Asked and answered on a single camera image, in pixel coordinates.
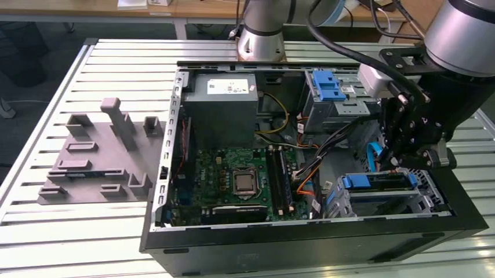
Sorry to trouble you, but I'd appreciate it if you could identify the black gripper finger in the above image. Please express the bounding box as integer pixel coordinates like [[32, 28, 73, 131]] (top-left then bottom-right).
[[380, 88, 431, 172], [400, 141, 457, 171]]

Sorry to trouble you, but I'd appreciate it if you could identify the blue data wire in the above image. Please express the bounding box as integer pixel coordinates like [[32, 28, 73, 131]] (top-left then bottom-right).
[[365, 141, 387, 174]]

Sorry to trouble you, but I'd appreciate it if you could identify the hard disk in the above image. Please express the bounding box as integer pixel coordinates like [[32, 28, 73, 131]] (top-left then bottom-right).
[[339, 170, 419, 193]]

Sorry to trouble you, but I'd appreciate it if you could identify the metal disk bay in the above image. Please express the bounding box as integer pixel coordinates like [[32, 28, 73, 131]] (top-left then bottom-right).
[[323, 170, 441, 220]]

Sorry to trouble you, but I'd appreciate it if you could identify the metal drive cage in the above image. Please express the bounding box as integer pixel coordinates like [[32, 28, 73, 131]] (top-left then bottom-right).
[[300, 69, 387, 134]]

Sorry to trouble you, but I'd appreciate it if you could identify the blue drive latch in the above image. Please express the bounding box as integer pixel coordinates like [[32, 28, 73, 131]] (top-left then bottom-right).
[[312, 70, 347, 101]]

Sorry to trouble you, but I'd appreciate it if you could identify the wooden cabinet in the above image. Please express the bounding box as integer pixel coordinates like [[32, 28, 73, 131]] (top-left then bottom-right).
[[393, 11, 440, 44]]

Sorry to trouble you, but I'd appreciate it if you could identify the green motherboard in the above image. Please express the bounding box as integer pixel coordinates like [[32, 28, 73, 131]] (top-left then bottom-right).
[[169, 146, 309, 226]]

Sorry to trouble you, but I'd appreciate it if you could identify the CPU socket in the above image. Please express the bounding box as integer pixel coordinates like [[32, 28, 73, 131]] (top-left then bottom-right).
[[229, 166, 264, 201]]

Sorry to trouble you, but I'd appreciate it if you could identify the silver CPU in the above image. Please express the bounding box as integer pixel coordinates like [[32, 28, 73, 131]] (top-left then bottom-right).
[[233, 173, 259, 193]]

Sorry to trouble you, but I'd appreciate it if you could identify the grey power supply unit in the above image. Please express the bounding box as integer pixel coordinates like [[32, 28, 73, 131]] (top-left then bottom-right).
[[181, 72, 259, 148]]

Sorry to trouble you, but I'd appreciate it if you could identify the black graphics card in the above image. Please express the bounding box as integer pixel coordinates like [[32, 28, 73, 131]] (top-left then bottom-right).
[[200, 204, 269, 224]]

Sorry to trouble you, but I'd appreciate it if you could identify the black PC case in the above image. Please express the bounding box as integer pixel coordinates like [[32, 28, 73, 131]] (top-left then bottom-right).
[[139, 60, 488, 276]]

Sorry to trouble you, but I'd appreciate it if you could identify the grey parts rack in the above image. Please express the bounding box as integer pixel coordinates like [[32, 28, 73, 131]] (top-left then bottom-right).
[[36, 97, 167, 207]]

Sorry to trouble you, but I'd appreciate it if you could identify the white flat box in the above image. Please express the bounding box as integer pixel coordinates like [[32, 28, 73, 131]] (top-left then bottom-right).
[[117, 0, 149, 11]]

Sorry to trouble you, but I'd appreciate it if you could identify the wooden desk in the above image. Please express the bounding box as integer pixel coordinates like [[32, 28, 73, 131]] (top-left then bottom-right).
[[0, 0, 411, 44]]

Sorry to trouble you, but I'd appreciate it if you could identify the white stand foot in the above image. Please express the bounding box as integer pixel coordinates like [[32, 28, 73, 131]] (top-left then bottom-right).
[[0, 97, 17, 119]]

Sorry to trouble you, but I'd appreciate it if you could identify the black chair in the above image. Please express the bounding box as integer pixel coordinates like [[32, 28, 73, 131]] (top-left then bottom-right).
[[0, 21, 49, 87]]

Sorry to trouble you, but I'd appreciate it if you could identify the black cable bundle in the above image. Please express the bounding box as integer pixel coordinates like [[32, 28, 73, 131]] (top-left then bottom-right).
[[300, 117, 367, 174]]

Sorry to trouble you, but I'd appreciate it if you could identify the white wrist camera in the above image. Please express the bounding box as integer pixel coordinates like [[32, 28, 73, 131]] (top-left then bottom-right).
[[356, 63, 401, 98]]

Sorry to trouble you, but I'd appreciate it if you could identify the black camera bracket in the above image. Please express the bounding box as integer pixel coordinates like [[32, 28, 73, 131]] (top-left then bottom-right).
[[377, 47, 445, 76]]

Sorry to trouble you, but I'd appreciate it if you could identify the yellow black wire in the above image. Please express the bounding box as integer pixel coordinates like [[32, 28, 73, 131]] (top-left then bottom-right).
[[255, 92, 292, 136]]

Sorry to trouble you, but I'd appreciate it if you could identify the thick black hose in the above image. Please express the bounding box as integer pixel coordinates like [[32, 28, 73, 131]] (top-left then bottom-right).
[[304, 0, 429, 96]]

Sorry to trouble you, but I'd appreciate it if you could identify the orange wire bundle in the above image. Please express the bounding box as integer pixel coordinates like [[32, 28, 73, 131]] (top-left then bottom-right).
[[293, 156, 321, 203]]

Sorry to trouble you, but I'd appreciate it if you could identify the hanging black cable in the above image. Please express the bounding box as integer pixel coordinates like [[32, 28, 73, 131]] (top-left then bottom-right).
[[227, 0, 248, 41]]

